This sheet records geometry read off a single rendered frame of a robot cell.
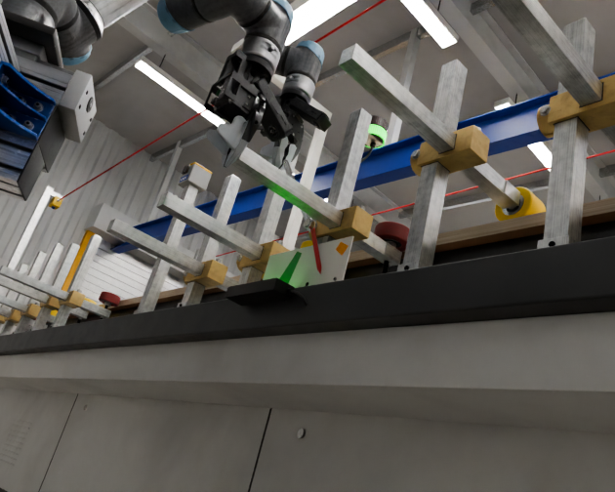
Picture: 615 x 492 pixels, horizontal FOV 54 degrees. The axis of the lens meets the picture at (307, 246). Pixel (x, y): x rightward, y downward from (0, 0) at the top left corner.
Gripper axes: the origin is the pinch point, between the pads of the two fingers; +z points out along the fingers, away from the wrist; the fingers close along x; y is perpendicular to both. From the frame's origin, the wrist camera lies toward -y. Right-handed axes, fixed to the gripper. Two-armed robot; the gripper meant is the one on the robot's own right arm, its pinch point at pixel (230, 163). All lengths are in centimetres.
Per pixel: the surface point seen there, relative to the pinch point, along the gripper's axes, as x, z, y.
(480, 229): 19, -7, -46
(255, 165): 1.4, -1.5, -3.9
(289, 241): -160, -77, -123
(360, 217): 4.9, -3.2, -27.4
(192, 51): -506, -411, -141
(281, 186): 1.4, -0.9, -10.4
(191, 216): -23.5, 1.6, -7.0
